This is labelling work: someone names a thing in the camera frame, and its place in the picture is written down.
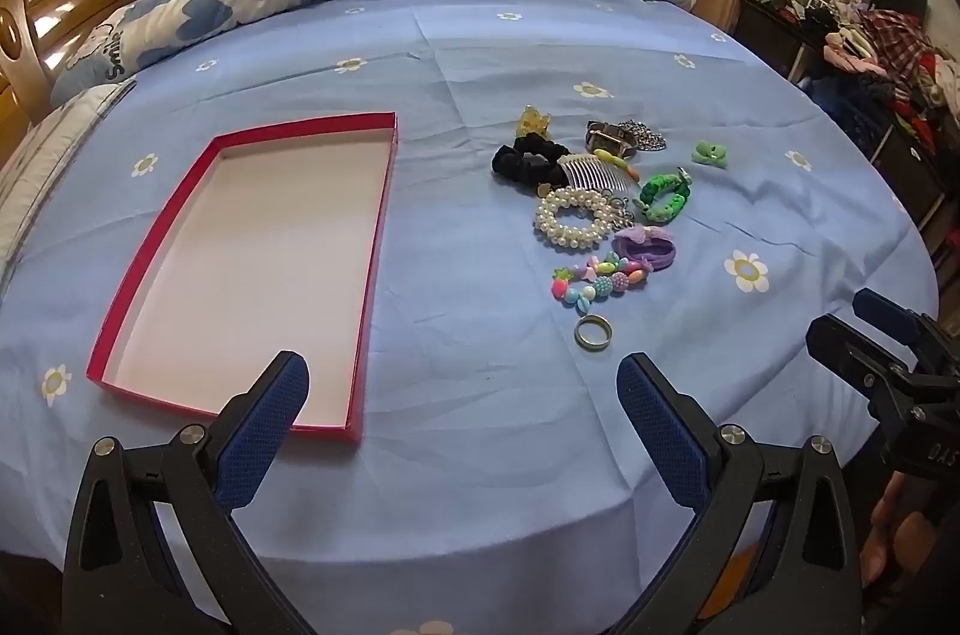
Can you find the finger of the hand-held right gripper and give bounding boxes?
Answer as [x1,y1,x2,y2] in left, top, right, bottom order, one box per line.
[806,314,927,415]
[853,288,946,351]

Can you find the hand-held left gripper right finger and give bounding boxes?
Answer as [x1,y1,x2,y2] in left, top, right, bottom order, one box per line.
[607,351,863,635]

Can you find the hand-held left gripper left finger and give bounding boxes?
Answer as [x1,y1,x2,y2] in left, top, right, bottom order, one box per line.
[62,350,320,635]

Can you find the gold ring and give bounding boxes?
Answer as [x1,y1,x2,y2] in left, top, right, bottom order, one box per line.
[574,316,613,352]

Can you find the colourful chunky bead bracelet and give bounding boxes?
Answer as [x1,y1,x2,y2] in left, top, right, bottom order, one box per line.
[551,252,655,313]

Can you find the red shallow cardboard box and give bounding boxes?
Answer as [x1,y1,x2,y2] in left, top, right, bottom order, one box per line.
[85,112,398,443]

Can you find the purple hair tie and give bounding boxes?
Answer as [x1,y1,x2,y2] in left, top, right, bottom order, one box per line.
[611,224,680,272]

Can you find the white pearl bracelet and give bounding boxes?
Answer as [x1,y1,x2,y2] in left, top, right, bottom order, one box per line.
[534,187,637,251]

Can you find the silver bangle watch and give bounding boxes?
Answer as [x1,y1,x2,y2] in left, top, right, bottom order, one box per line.
[585,119,638,162]

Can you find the black velvet scrunchie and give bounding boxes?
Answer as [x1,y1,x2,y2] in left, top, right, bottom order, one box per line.
[491,134,572,190]

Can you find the person's right hand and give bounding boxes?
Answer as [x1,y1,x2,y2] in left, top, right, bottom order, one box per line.
[859,474,938,595]

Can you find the pile of clothes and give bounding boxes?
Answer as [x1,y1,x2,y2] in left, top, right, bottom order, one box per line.
[821,8,960,137]

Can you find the clear hair comb colourful beads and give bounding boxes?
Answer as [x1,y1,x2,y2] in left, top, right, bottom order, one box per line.
[559,149,642,197]

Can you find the dark wooden desk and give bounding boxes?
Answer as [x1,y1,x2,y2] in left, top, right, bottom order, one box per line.
[731,0,960,246]

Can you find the silver rhinestone brooch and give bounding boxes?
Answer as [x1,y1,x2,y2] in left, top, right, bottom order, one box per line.
[626,117,668,154]

